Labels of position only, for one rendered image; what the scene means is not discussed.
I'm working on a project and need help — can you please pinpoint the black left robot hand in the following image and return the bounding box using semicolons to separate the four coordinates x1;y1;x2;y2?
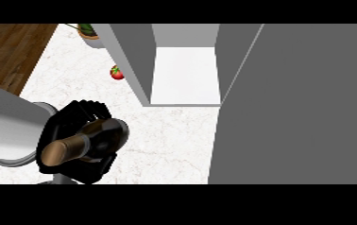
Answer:
35;98;131;185

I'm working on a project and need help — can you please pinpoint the dark brown wine bottle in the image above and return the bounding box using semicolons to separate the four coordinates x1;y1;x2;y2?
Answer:
40;118;131;167

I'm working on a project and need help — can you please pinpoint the grey open cabinet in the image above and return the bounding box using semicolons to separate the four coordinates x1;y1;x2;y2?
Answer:
88;23;267;108

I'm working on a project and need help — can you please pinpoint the potted green plant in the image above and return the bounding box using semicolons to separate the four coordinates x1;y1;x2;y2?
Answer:
63;23;106;49

